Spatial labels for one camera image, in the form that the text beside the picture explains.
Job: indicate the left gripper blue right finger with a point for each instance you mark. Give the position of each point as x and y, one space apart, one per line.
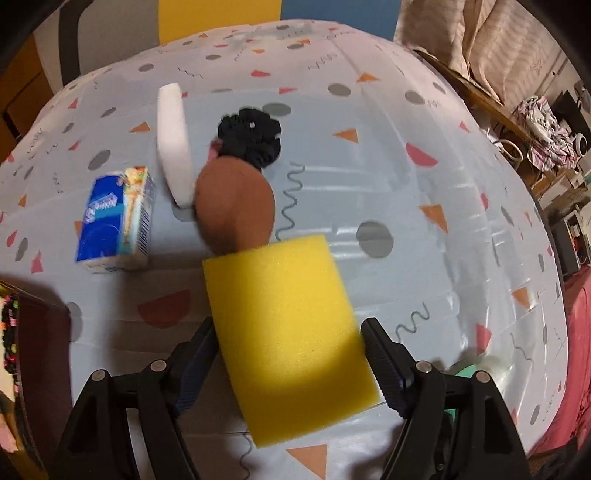
392 366

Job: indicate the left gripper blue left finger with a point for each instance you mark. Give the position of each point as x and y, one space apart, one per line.
194 364

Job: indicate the green silicone puff holder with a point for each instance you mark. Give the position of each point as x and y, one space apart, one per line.
456 387

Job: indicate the yellow sponge block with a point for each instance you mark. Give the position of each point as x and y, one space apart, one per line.
289 339

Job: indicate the blue tissue pack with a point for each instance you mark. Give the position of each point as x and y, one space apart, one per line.
115 232

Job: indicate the brown makeup sponge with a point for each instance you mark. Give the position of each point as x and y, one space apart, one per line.
234 205

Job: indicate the white foam sponge bar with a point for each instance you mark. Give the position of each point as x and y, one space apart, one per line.
173 146

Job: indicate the black scrunchie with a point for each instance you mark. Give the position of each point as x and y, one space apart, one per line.
250 135

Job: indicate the gold metal tin box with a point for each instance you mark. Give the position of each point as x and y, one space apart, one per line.
35 412

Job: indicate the pink quilted blanket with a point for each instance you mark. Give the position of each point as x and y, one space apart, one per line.
573 417

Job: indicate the wooden side table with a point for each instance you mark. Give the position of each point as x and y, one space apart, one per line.
515 142

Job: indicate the crumpled clothes pile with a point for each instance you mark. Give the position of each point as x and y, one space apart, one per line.
552 148

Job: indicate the wooden panel cabinet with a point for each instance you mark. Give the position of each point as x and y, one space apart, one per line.
24 92

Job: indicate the pink patterned curtain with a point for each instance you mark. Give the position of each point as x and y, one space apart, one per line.
499 45

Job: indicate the grey yellow blue chair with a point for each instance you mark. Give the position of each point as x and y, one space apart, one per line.
93 34

